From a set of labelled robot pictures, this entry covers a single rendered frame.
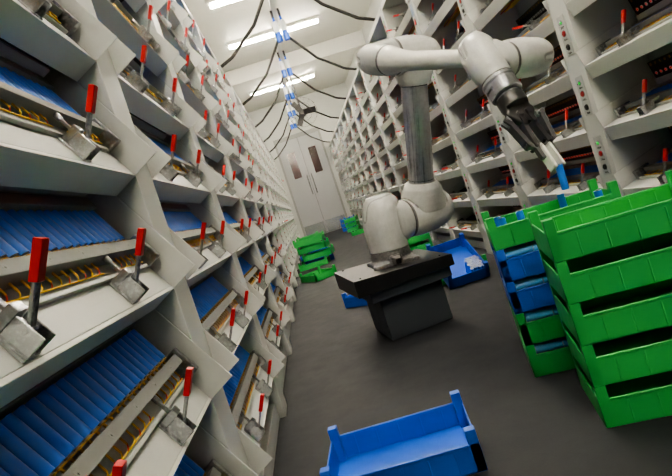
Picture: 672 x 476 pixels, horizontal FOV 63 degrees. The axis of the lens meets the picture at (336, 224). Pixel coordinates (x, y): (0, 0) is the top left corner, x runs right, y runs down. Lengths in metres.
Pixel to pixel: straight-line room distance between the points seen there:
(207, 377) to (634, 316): 0.75
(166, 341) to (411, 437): 0.61
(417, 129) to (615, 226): 1.17
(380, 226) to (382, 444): 0.97
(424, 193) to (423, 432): 1.09
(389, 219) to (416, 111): 0.42
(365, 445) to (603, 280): 0.61
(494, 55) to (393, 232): 0.81
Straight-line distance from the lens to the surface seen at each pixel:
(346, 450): 1.31
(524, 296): 1.38
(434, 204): 2.16
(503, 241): 1.35
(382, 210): 2.05
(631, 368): 1.14
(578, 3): 1.82
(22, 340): 0.49
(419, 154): 2.12
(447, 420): 1.29
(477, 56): 1.55
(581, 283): 1.08
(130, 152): 0.93
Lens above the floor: 0.55
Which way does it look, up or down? 2 degrees down
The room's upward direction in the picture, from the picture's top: 18 degrees counter-clockwise
